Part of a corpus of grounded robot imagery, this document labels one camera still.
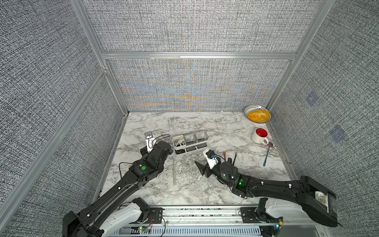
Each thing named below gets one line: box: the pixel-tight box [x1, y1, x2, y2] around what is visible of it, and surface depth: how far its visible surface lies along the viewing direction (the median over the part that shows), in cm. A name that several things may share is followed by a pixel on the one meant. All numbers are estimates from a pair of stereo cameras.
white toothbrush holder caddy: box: [171, 130, 210, 156], surface depth 93 cm
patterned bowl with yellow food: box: [243, 104, 271, 124], surface depth 112 cm
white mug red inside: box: [251, 127, 269, 146], surface depth 100 cm
